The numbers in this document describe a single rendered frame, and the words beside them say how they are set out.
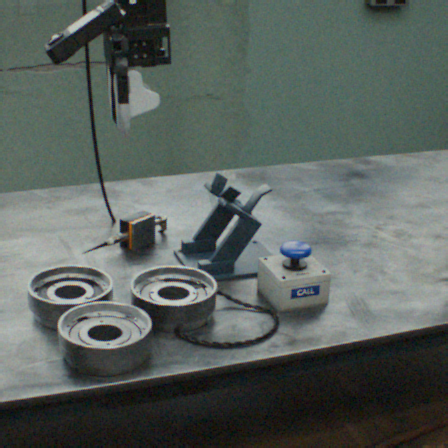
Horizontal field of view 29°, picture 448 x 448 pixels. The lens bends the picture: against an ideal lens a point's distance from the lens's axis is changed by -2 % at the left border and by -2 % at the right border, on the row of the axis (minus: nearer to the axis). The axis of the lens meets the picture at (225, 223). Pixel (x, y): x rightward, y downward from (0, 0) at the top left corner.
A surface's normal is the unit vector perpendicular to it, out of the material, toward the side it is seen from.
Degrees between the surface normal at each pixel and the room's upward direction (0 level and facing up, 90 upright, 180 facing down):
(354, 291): 0
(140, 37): 87
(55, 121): 90
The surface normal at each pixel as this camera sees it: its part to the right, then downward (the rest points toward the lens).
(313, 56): 0.36, 0.38
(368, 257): 0.04, -0.92
